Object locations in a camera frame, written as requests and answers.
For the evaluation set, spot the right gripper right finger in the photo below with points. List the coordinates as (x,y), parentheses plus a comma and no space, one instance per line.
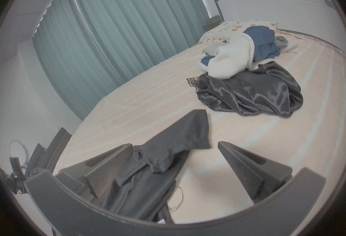
(251,170)

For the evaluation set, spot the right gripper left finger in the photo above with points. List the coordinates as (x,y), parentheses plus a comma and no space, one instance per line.
(102,164)

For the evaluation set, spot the black T-shirt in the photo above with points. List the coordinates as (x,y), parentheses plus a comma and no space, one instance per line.
(167,148)

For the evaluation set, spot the bed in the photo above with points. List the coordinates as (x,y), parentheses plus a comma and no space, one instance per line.
(162,94)

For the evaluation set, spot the pile of clothes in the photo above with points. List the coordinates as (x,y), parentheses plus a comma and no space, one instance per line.
(232,59)

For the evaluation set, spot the black satin garment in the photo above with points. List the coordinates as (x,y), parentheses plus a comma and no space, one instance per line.
(251,94)

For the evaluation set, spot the blue-green curtain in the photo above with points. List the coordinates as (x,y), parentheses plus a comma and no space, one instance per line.
(73,53)
(135,13)

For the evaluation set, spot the white printed pillow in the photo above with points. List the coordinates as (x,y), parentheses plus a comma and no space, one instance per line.
(229,29)

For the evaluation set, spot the grey bedside table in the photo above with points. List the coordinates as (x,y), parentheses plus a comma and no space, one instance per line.
(212,22)

